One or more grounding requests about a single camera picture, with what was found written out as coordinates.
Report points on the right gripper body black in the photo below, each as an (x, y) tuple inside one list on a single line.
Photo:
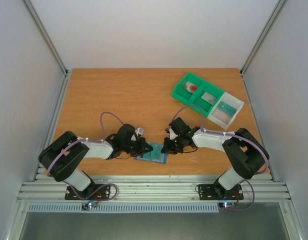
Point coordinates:
[(172, 145)]

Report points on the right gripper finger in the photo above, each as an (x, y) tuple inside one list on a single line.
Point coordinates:
[(167, 150), (167, 144)]

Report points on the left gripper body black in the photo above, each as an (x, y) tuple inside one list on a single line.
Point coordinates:
[(133, 149)]

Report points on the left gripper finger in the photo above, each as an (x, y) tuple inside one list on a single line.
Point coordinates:
[(146, 154), (145, 147)]

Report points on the teal card black stripe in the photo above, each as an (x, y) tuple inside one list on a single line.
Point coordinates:
[(156, 153)]

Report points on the teal card holder wallet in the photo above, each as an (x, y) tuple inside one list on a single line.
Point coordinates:
[(163, 160)]

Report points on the grey card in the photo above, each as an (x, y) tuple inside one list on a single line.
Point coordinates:
[(208, 98)]

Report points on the red circle card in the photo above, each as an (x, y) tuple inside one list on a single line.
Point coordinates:
[(190, 87)]

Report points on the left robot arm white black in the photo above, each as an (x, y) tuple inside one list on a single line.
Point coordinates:
[(62, 157)]

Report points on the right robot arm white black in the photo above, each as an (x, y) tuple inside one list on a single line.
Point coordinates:
[(245, 154)]

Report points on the green plastic bin far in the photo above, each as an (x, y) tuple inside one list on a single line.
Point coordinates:
[(180, 94)]

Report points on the green plastic bin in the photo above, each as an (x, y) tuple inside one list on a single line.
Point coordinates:
[(198, 101), (180, 94)]

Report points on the green plastic bin middle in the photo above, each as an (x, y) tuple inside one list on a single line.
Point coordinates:
[(198, 101)]

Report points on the white plastic bin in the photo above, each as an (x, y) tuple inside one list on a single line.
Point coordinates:
[(220, 118)]

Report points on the left small circuit board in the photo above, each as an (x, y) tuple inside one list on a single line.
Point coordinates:
[(89, 206)]

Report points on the small circuit board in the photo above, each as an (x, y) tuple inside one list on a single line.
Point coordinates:
[(89, 206), (227, 205)]

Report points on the right small circuit board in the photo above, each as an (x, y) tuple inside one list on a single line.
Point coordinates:
[(227, 205)]

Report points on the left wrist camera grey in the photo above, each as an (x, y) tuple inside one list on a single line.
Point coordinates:
[(139, 131)]

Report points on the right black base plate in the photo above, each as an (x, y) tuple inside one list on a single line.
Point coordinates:
[(206, 192)]

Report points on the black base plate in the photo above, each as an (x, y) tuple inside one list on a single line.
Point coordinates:
[(92, 193), (206, 192)]

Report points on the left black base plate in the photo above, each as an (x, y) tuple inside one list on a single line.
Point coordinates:
[(92, 193)]

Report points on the aluminium rail base frame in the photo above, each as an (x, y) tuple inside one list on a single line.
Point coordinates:
[(96, 103)]

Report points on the right aluminium corner post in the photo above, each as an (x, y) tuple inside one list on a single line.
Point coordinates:
[(263, 34)]

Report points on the aluminium corner post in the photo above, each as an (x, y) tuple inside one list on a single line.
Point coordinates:
[(41, 28), (263, 34)]

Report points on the left aluminium corner post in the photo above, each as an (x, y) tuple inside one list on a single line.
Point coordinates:
[(41, 28)]

